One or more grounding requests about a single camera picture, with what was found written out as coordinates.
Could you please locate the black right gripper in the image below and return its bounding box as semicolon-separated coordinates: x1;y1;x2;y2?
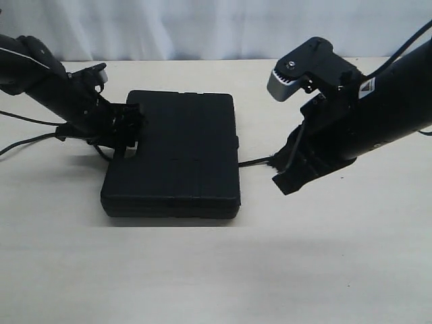
269;65;358;195

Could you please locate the black cord with loop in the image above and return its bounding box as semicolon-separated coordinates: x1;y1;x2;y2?
0;132;275;168

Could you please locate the black plastic carry case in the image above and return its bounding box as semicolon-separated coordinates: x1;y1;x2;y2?
101;90;241;219

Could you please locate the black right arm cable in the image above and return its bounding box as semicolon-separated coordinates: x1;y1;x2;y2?
366;23;432;82

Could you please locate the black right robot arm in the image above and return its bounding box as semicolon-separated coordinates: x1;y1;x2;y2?
267;36;431;194

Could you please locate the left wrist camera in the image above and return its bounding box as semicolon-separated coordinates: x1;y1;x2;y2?
68;63;108;93

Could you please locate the white backdrop curtain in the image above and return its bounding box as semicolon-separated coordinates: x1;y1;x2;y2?
1;1;431;61

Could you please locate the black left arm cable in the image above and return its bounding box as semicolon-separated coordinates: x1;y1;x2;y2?
0;109;65;126

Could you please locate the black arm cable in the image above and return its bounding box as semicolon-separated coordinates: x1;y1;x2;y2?
366;23;432;82
0;109;65;126

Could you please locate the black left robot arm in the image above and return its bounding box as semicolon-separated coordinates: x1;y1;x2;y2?
1;35;146;154

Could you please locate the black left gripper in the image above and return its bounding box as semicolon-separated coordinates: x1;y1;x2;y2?
55;69;146;159

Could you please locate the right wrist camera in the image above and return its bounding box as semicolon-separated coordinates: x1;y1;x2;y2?
267;36;333;102

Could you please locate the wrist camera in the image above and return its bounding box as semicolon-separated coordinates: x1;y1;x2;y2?
267;36;333;102
68;63;108;93

